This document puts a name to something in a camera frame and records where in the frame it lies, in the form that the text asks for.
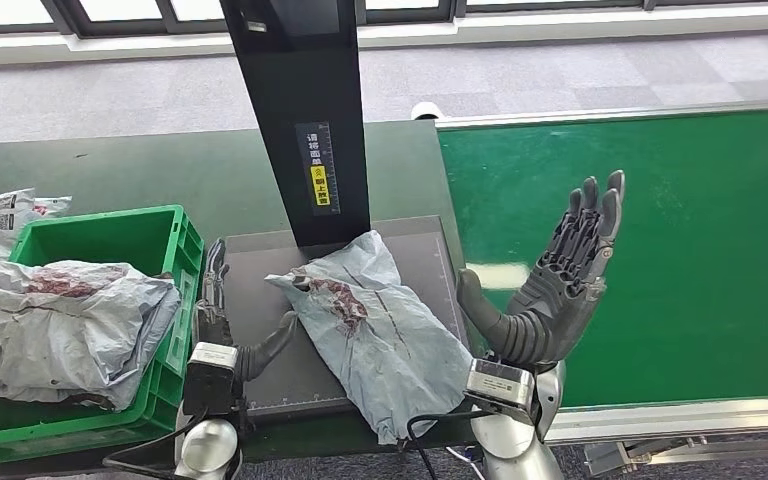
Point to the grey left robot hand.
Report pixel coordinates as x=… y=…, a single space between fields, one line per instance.
x=212 y=324

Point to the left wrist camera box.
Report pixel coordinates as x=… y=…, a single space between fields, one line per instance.
x=212 y=384

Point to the black inbound scanner machine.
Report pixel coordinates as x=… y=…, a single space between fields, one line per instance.
x=304 y=79

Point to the green conveyor belt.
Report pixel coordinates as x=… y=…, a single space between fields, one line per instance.
x=689 y=232

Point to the dark window frame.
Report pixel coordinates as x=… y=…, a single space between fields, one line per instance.
x=66 y=13

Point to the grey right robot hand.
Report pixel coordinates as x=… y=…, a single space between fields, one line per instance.
x=563 y=291

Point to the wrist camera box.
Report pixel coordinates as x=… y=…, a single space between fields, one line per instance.
x=212 y=384
x=500 y=387

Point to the aluminium conveyor frame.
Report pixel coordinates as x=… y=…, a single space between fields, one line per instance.
x=656 y=420

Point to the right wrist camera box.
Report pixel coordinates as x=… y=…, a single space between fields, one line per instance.
x=500 y=387

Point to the green plastic crate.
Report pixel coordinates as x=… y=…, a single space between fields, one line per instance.
x=106 y=238

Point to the black and yellow label sticker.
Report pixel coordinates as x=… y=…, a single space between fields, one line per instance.
x=318 y=152

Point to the white round roller cap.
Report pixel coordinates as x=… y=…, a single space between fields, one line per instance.
x=427 y=110

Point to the white window sill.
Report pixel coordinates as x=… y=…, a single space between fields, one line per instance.
x=556 y=26

